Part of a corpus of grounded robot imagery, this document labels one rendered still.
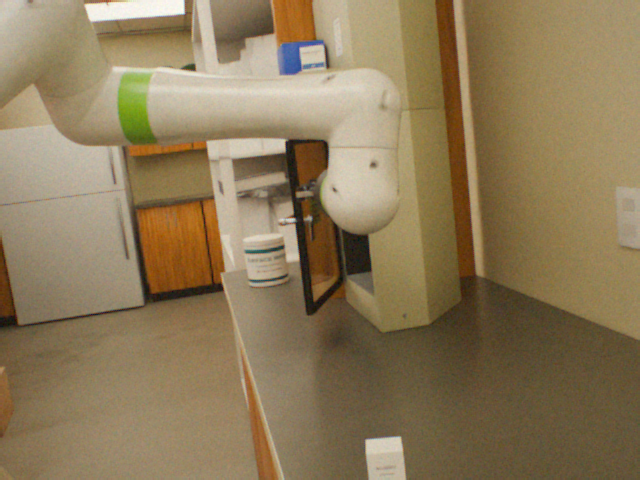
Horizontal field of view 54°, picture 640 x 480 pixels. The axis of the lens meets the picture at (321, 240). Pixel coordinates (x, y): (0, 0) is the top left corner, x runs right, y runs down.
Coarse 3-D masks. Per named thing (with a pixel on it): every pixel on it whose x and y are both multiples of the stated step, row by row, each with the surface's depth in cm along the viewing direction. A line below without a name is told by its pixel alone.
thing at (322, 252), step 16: (288, 144) 133; (304, 144) 143; (320, 144) 156; (288, 160) 134; (304, 160) 143; (320, 160) 155; (304, 176) 142; (304, 208) 140; (320, 224) 151; (320, 240) 150; (320, 256) 150; (336, 256) 163; (304, 272) 137; (320, 272) 149; (336, 272) 162; (304, 288) 138; (320, 288) 148
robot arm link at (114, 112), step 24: (120, 72) 94; (144, 72) 93; (48, 96) 91; (72, 96) 90; (96, 96) 92; (120, 96) 92; (144, 96) 91; (72, 120) 93; (96, 120) 93; (120, 120) 93; (144, 120) 92; (96, 144) 98; (120, 144) 97; (144, 144) 97
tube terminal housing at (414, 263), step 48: (336, 0) 135; (384, 0) 129; (432, 0) 144; (384, 48) 131; (432, 48) 144; (432, 96) 144; (432, 144) 143; (432, 192) 143; (384, 240) 136; (432, 240) 143; (384, 288) 137; (432, 288) 142
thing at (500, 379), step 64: (256, 320) 161; (320, 320) 154; (448, 320) 142; (512, 320) 137; (576, 320) 132; (256, 384) 117; (320, 384) 114; (384, 384) 110; (448, 384) 107; (512, 384) 104; (576, 384) 101; (320, 448) 90; (448, 448) 86; (512, 448) 84; (576, 448) 82
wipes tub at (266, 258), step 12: (252, 240) 198; (264, 240) 196; (276, 240) 198; (252, 252) 198; (264, 252) 197; (276, 252) 198; (252, 264) 199; (264, 264) 197; (276, 264) 198; (252, 276) 200; (264, 276) 198; (276, 276) 199; (288, 276) 204
